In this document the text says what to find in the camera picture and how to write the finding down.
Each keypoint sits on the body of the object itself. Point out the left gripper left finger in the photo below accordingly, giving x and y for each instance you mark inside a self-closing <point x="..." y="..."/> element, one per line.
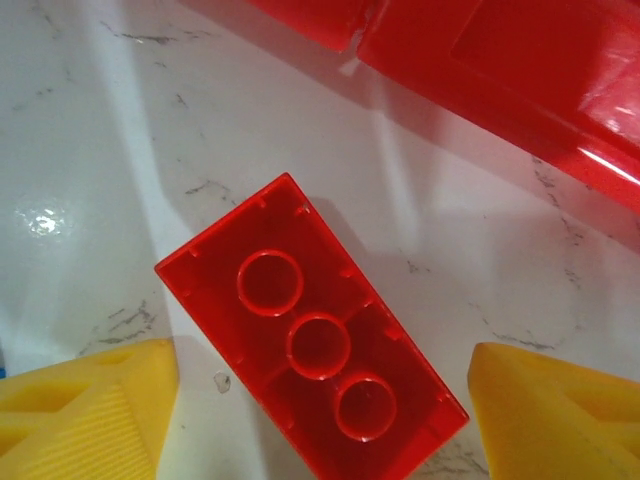
<point x="90" y="420"/>

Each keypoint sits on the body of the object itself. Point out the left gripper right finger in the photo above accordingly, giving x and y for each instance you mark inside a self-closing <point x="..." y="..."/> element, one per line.
<point x="560" y="425"/>

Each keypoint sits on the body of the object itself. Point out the red lego brick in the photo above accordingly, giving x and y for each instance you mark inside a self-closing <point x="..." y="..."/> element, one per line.
<point x="300" y="300"/>

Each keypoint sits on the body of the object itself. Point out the red plastic bin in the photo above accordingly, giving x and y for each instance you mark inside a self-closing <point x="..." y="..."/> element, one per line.
<point x="500" y="110"/>

